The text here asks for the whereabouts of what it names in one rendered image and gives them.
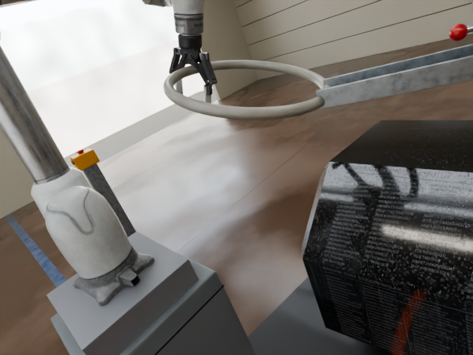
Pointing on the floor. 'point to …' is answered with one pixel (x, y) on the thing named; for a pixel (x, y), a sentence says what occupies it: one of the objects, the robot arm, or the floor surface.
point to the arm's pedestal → (186, 325)
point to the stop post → (81, 162)
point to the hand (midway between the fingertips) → (193, 96)
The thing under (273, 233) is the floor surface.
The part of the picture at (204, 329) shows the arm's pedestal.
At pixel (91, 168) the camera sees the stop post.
